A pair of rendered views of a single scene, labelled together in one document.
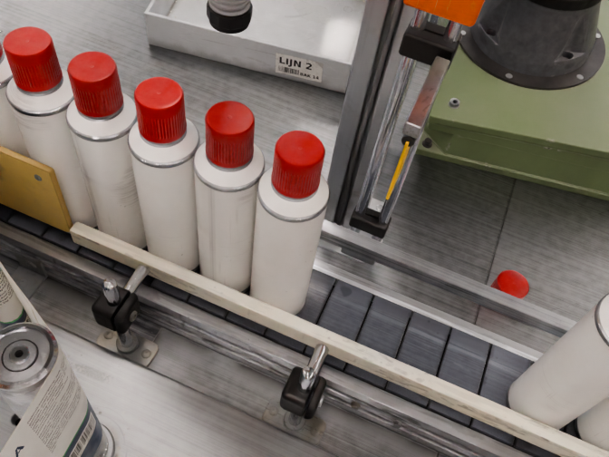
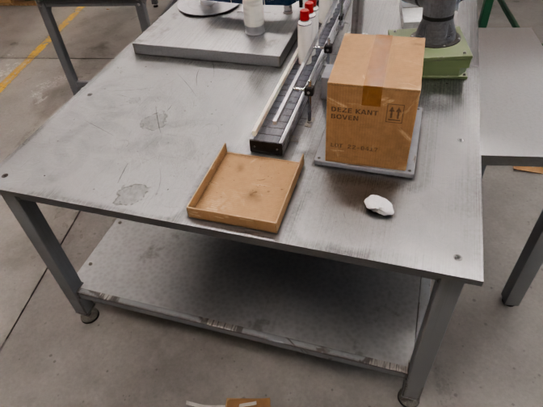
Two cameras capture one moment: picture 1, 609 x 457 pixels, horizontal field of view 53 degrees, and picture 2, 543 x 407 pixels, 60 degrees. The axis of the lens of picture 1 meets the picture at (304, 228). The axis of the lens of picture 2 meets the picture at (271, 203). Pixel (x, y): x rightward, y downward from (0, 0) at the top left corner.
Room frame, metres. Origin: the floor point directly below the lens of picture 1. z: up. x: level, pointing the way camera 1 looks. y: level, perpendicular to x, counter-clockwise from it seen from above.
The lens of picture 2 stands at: (0.19, -2.02, 1.76)
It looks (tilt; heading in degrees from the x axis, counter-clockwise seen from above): 44 degrees down; 96
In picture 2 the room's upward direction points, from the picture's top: 5 degrees counter-clockwise
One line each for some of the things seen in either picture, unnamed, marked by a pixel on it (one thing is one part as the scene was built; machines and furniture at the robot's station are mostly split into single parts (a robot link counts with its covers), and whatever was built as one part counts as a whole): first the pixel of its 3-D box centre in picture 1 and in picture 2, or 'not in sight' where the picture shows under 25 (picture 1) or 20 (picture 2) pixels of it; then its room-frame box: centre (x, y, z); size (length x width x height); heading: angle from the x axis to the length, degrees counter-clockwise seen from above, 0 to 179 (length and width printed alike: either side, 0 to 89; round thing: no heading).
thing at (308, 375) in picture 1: (302, 400); not in sight; (0.18, -0.02, 0.89); 0.03 x 0.03 x 0.12; 76
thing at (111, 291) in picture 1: (130, 302); not in sight; (0.24, 0.14, 0.89); 0.06 x 0.03 x 0.12; 166
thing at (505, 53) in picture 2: not in sight; (435, 84); (0.68, -0.42, 0.81); 0.90 x 0.90 x 0.04; 86
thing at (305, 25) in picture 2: not in sight; (305, 37); (0.19, -0.35, 0.98); 0.05 x 0.05 x 0.20
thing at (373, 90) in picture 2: not in sight; (374, 100); (0.40, -0.79, 0.99); 0.30 x 0.24 x 0.27; 77
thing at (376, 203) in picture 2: not in sight; (379, 205); (0.39, -1.10, 0.85); 0.08 x 0.07 x 0.04; 120
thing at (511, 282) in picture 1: (507, 290); not in sight; (0.35, -0.22, 0.85); 0.03 x 0.03 x 0.03
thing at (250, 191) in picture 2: not in sight; (248, 183); (0.02, -1.01, 0.85); 0.30 x 0.26 x 0.04; 76
